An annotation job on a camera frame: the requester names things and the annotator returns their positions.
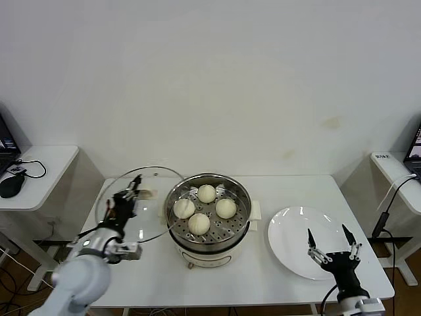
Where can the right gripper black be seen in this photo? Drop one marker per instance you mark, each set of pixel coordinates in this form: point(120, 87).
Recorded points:
point(343, 266)

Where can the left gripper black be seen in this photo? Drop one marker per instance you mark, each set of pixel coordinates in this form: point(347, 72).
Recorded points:
point(121, 212)

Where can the white steamed baozi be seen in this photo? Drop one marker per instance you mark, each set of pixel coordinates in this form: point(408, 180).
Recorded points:
point(225, 208)
point(206, 193)
point(199, 224)
point(184, 208)

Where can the stainless steel steamer basket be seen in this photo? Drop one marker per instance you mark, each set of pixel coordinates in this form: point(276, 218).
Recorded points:
point(230, 230)

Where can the white round plate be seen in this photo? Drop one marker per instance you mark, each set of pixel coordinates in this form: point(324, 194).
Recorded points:
point(289, 237)

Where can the white side table labelled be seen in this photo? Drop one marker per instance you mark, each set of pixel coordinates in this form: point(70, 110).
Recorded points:
point(383, 168)

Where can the cream electric cooker base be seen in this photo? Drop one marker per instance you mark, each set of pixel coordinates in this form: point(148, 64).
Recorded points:
point(207, 255)

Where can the small patterned usb hub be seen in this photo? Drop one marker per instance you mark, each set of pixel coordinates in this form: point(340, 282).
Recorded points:
point(14, 170)

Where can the black computer mouse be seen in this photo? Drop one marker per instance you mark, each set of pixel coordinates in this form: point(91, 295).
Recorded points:
point(11, 186)

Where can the black laptop dark screen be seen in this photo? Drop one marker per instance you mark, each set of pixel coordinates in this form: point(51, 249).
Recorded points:
point(415, 148)

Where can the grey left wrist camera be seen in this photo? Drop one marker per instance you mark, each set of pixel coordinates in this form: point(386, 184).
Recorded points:
point(128, 252)

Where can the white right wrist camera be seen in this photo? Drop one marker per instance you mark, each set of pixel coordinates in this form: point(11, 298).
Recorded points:
point(370, 306)

